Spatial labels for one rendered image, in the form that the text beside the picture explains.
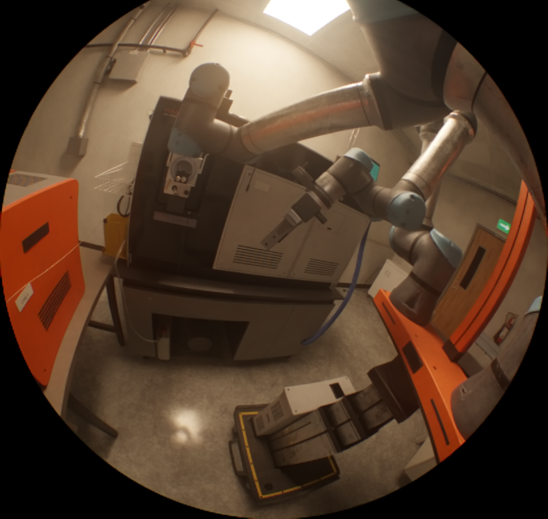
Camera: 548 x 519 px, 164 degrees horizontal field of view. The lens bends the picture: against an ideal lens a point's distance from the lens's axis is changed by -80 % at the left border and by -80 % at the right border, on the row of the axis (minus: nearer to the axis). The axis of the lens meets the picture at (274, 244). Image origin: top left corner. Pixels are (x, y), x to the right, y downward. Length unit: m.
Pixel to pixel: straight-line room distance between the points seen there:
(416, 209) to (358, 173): 0.17
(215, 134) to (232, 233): 0.50
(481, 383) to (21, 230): 0.85
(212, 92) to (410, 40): 0.30
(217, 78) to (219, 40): 1.85
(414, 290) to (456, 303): 3.28
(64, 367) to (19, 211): 0.42
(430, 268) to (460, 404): 0.33
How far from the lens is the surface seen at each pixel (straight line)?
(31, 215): 0.53
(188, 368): 1.44
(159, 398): 1.34
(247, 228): 0.81
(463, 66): 0.17
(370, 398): 0.56
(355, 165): 0.48
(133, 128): 2.02
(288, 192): 0.82
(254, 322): 1.08
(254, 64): 2.13
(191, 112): 0.39
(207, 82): 0.38
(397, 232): 0.65
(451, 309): 3.82
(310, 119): 0.33
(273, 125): 0.36
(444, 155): 0.48
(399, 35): 0.19
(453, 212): 4.00
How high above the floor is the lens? 1.27
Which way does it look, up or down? 19 degrees down
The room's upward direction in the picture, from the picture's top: 22 degrees clockwise
